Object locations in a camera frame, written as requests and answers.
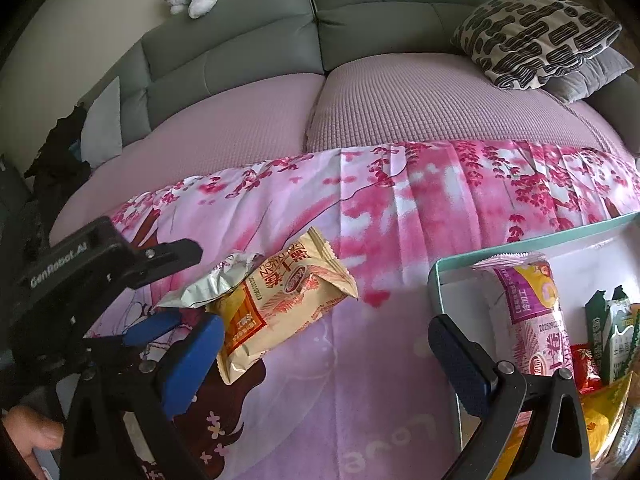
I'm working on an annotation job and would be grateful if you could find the dark green snack packet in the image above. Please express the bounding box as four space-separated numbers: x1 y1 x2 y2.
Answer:
585 287 615 356

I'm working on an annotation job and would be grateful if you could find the shallow teal cardboard box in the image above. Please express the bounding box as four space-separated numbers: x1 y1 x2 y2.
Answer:
427 212 640 480

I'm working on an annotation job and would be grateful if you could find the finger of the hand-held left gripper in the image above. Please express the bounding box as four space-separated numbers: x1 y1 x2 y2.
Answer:
82 307 183 361
127 238 203 291

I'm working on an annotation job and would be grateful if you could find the light grey cushion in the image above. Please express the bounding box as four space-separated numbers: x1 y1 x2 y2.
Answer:
80 76 124 168

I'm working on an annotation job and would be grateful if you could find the printed cartoon blanket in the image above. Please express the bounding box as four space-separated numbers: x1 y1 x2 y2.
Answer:
85 140 640 480

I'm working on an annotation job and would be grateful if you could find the person's left hand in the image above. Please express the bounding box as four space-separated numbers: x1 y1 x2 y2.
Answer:
0 405 66 462

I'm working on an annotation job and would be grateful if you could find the small red snack packet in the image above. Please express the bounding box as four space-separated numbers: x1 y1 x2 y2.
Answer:
570 342 602 395

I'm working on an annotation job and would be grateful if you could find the silver foil snack packet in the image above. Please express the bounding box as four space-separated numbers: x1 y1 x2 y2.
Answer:
156 251 263 311

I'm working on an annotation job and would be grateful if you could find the black clothing heap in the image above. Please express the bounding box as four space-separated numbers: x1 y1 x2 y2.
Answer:
24 104 93 196

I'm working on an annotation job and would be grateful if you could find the yellow snack packet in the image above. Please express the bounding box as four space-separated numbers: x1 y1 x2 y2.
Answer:
580 370 636 463

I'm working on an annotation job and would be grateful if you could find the green white snack packet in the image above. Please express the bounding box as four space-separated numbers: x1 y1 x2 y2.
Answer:
602 297 640 386

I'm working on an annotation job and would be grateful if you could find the beige orange snack packet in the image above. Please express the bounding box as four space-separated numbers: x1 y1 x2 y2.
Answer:
207 226 360 386

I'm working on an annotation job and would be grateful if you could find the pink purple snack packet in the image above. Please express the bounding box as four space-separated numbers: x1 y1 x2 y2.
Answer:
472 251 576 381

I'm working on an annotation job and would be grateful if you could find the plain grey pillow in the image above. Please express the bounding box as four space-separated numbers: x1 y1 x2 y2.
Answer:
542 47 635 106

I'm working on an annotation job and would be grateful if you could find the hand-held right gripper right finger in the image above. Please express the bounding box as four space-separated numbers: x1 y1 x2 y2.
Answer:
427 312 593 480

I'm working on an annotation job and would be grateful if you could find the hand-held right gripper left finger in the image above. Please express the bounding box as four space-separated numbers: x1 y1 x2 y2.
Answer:
65 312 226 480

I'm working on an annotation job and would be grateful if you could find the grey leather sofa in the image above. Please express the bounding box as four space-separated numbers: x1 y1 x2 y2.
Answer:
75 0 640 161

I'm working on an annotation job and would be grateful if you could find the black white patterned pillow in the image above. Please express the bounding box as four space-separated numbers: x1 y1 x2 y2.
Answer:
450 0 623 91

